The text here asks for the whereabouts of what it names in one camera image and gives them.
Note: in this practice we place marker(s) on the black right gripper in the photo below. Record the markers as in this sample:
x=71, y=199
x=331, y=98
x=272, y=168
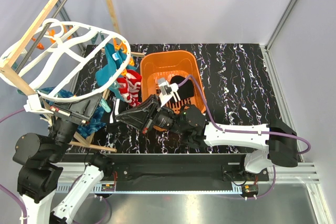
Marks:
x=142, y=116

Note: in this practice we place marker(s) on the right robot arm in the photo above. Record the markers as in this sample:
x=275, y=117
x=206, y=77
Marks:
x=274, y=143

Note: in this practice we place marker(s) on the white round clip hanger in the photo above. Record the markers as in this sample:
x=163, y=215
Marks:
x=58, y=64

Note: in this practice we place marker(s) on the orange clothes clip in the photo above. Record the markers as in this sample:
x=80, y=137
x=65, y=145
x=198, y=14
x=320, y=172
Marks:
x=131, y=62
x=123, y=47
x=115, y=43

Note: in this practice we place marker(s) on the orange plastic laundry basket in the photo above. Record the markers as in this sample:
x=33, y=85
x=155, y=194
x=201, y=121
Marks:
x=181, y=61

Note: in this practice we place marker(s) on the wooden drying rack frame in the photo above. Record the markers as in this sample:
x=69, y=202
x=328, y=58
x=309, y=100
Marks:
x=35, y=46

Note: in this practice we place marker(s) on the red white santa sock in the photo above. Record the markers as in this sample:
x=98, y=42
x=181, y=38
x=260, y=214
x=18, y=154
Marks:
x=124, y=90

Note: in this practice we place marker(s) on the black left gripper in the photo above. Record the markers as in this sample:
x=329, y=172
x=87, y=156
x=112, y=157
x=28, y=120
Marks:
x=82, y=109

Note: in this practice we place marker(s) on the teal fabric garment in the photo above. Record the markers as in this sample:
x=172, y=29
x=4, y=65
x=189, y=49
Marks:
x=114, y=60

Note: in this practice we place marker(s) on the teal clothes clip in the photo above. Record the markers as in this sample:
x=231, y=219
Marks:
x=105, y=105

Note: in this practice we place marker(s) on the black sock white stripes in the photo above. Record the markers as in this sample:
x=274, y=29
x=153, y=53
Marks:
x=117, y=106

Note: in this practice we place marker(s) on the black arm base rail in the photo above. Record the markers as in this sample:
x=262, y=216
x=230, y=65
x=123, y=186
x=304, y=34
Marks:
x=182, y=172

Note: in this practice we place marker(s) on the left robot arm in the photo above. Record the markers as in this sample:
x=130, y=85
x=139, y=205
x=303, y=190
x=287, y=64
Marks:
x=38, y=154

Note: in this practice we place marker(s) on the red white striped sock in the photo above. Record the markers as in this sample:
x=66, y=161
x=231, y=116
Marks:
x=134, y=84

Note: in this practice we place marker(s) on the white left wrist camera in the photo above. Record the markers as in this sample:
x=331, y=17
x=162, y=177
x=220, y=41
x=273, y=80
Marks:
x=33, y=105

